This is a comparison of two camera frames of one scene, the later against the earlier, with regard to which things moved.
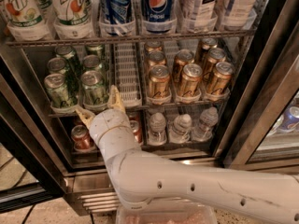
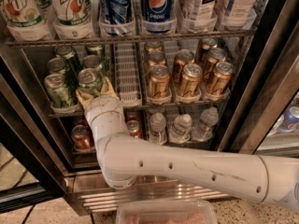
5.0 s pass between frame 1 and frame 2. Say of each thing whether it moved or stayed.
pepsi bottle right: stayed
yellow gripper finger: moved
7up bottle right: stayed
